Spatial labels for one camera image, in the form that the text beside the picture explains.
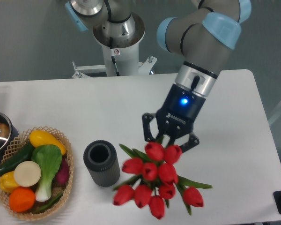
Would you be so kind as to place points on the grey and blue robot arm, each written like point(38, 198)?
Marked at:
point(204, 38)

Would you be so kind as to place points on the red tulip bouquet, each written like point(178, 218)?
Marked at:
point(154, 181)

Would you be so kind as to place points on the orange fruit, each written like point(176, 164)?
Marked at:
point(21, 199)

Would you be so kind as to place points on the yellow bell pepper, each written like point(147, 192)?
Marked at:
point(8, 183)

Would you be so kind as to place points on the woven wicker basket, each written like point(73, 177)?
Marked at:
point(57, 189)

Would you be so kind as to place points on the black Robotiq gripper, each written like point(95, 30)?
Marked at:
point(175, 118)

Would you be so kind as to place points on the green bok choy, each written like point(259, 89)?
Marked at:
point(49, 158)

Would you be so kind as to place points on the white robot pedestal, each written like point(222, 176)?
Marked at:
point(120, 46)

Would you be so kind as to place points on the green cucumber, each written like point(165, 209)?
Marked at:
point(23, 154)

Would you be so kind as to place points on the green chili pepper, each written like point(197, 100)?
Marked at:
point(49, 204)

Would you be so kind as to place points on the dark grey ribbed vase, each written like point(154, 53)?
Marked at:
point(101, 160)

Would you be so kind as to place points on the white round radish slice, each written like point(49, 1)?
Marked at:
point(27, 174)

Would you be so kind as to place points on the yellow squash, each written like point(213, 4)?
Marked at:
point(41, 137)

